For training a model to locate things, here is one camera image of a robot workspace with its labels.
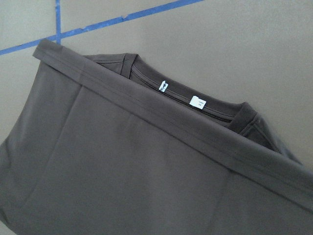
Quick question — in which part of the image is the brown t-shirt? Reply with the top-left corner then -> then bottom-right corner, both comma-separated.
0,40 -> 313,235

